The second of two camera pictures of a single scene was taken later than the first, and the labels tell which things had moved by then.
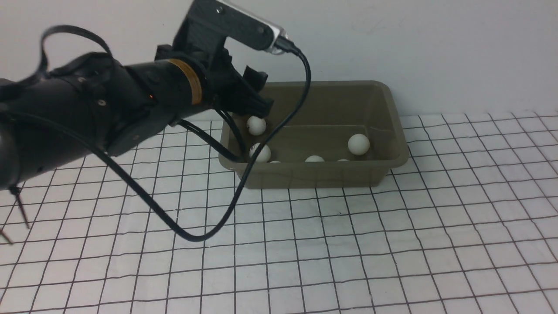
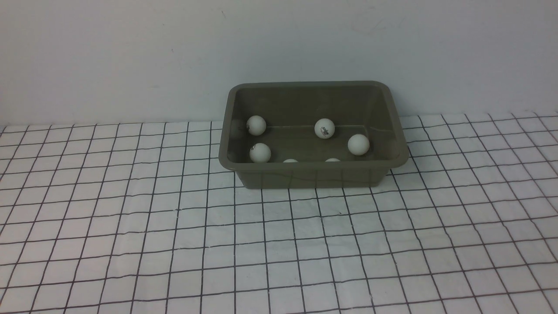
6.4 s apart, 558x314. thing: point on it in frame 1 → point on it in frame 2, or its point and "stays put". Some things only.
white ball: (358, 144) stays put
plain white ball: (265, 155) stays put
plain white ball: (256, 126) stays put
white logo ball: (314, 158) → (324, 128)
